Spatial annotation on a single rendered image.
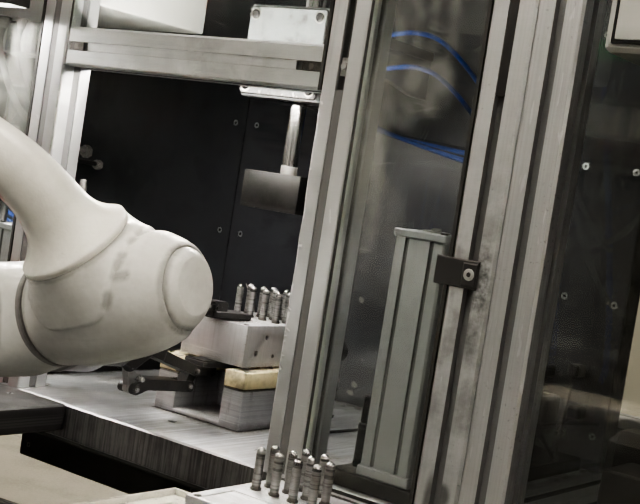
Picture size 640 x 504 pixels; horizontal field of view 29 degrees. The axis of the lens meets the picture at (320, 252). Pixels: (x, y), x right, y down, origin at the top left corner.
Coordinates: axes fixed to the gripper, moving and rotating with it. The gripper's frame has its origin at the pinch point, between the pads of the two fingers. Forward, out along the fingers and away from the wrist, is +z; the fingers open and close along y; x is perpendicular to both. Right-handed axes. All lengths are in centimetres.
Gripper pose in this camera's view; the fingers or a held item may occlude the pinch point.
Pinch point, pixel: (220, 338)
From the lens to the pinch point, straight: 146.5
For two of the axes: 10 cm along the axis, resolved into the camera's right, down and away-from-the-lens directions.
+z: 5.7, 1.1, 8.1
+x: -8.0, -1.6, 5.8
